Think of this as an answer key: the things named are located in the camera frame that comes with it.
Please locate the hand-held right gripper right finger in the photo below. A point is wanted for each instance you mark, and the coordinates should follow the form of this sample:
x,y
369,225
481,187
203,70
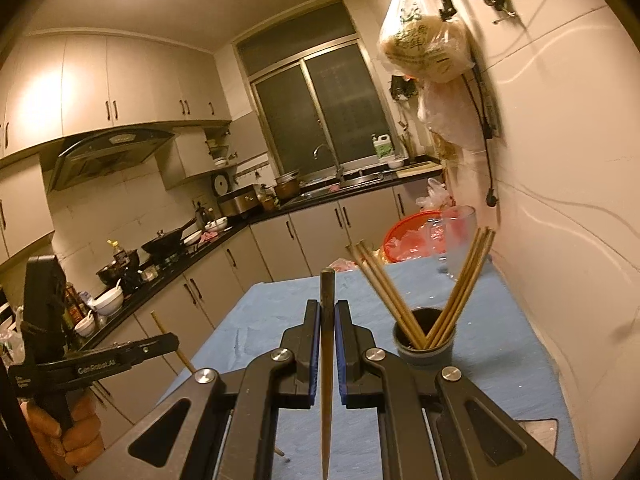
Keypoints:
x,y
341,360

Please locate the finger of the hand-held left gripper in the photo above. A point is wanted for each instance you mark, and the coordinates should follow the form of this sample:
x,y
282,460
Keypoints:
x,y
155,344

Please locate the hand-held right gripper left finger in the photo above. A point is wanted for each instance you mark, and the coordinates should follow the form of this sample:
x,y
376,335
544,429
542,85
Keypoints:
x,y
314,360

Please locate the dark wooden chopstick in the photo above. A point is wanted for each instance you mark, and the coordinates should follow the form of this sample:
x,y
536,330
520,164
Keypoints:
x,y
327,360

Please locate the bunch of wooden chopsticks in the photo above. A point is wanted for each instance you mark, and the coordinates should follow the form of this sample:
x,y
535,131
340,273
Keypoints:
x,y
382,287

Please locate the dark round utensil holder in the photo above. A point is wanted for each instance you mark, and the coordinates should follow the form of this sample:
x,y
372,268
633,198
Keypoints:
x,y
425,357

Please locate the person's left hand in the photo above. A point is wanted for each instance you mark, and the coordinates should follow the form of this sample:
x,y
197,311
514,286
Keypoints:
x,y
82,440

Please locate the dark sauce bottle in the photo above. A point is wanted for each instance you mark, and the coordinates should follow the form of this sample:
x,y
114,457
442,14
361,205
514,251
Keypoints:
x,y
75,305

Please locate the large white bowl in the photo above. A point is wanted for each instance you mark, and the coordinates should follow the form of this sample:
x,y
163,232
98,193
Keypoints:
x,y
109,302

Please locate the dark cooking pot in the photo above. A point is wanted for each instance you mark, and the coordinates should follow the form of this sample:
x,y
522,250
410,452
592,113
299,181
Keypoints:
x,y
117,270

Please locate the yellow cap oil bottle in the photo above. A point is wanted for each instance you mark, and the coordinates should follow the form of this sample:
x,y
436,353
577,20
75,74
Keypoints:
x,y
115,252

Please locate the pink plastic bag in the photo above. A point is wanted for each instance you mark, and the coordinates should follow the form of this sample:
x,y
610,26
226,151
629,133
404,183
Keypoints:
x,y
344,265

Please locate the black wok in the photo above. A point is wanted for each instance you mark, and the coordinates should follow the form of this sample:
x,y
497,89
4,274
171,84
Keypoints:
x,y
165,245

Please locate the lower kitchen cabinets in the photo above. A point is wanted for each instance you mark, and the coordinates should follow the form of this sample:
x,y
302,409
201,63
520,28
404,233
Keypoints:
x,y
280,245

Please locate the kitchen cabinets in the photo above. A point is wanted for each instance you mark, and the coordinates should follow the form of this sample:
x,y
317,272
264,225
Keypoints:
x,y
135,80
280,245

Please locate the pink food pile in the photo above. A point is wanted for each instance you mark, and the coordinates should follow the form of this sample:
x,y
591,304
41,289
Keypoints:
x,y
215,236

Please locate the red basket with plastic bag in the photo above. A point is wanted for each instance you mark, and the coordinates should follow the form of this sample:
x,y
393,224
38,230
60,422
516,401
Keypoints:
x,y
405,245

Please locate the black kitchen counter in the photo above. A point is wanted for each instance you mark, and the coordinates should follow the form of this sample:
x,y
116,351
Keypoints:
x,y
265,214

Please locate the blue table cloth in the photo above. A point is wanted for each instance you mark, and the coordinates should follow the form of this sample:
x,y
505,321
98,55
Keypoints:
x,y
500,340

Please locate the clear glass cup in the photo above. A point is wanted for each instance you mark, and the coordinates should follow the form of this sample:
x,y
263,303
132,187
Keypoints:
x,y
459,240

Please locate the black range hood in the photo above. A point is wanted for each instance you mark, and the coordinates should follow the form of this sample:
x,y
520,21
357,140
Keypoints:
x,y
110,152

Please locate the round kitchen scale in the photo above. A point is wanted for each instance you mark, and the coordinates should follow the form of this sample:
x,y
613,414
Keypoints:
x,y
221,183

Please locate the brown pot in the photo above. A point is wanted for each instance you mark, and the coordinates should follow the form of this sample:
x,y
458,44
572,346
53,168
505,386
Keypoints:
x,y
287,187

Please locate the steel sink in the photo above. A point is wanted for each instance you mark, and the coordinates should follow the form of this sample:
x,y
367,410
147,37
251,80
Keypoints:
x,y
345,184

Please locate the white plastic bag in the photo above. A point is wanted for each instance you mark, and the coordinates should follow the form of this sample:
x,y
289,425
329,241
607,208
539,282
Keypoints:
x,y
434,195

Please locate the metal faucet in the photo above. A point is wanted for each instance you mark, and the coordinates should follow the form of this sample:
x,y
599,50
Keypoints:
x,y
331,157

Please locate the cutting board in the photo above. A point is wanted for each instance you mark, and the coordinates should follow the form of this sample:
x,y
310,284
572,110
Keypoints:
x,y
419,170

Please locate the white jug with green label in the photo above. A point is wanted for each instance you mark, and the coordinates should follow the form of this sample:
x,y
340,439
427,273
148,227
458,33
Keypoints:
x,y
382,149

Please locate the upper kitchen cabinets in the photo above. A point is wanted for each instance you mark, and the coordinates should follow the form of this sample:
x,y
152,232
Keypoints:
x,y
135,80

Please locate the kitchen window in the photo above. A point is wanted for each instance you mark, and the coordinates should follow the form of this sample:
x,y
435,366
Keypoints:
x,y
325,105

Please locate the hanging clear plastic bag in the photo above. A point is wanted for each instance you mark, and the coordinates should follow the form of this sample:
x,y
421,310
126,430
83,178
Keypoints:
x,y
450,115

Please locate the hanging bag of buns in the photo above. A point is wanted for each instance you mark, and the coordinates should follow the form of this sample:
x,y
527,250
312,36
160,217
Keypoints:
x,y
425,45

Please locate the wall shelf with bowls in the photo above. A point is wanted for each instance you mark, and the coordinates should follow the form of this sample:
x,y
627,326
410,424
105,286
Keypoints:
x,y
220,152

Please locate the small black wall device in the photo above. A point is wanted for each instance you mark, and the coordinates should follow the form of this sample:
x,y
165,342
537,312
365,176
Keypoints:
x,y
402,87

